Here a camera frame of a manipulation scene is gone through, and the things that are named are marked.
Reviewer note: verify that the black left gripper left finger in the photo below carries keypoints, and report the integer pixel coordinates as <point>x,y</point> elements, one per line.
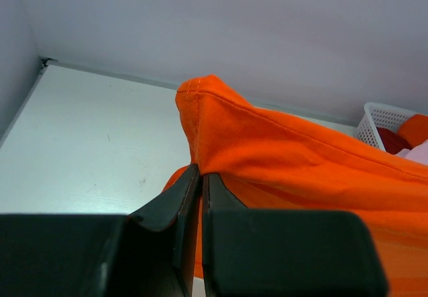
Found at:
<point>150,252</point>

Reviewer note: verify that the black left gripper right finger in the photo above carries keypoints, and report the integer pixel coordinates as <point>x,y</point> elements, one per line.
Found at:
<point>291,252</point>

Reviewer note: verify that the orange t shirt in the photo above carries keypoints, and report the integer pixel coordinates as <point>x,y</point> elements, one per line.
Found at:
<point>414,130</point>
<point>270,159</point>

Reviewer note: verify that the dark red t shirt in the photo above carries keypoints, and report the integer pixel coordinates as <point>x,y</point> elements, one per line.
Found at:
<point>392,142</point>

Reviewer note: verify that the white plastic basket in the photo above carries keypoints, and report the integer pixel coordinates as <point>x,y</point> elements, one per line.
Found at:
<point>377,115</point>

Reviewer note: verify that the pink t shirt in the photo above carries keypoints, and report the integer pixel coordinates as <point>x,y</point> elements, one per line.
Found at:
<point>418,154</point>

